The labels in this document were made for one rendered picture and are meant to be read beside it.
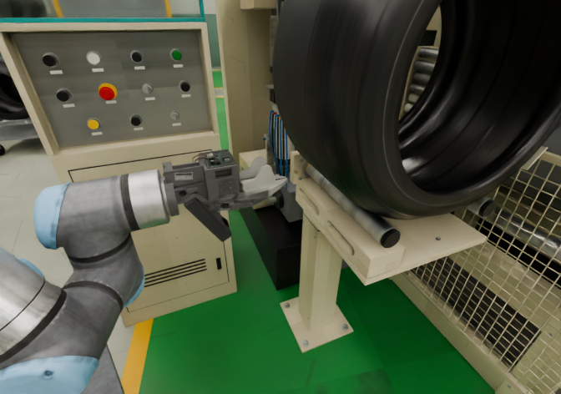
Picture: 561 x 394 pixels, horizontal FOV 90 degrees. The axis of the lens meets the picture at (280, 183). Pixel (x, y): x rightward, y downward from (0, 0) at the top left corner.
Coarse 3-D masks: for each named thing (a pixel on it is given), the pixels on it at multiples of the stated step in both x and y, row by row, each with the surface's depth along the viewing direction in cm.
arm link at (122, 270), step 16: (128, 240) 46; (96, 256) 42; (112, 256) 43; (128, 256) 46; (80, 272) 42; (96, 272) 42; (112, 272) 43; (128, 272) 46; (112, 288) 41; (128, 288) 45; (128, 304) 48
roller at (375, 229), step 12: (312, 168) 80; (324, 180) 74; (336, 192) 69; (348, 204) 65; (360, 216) 61; (372, 216) 59; (372, 228) 58; (384, 228) 56; (384, 240) 55; (396, 240) 57
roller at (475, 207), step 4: (484, 196) 66; (480, 200) 65; (484, 200) 65; (488, 200) 64; (492, 200) 64; (472, 204) 66; (476, 204) 66; (480, 204) 65; (484, 204) 64; (488, 204) 64; (492, 204) 64; (468, 208) 68; (472, 208) 67; (476, 208) 66; (480, 208) 65; (484, 208) 64; (488, 208) 65; (492, 208) 65; (476, 212) 66; (480, 212) 65; (484, 212) 65; (488, 212) 66
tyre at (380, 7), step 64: (320, 0) 39; (384, 0) 33; (448, 0) 67; (512, 0) 63; (320, 64) 39; (384, 64) 36; (448, 64) 76; (512, 64) 68; (320, 128) 44; (384, 128) 40; (448, 128) 79; (512, 128) 67; (384, 192) 48; (448, 192) 56
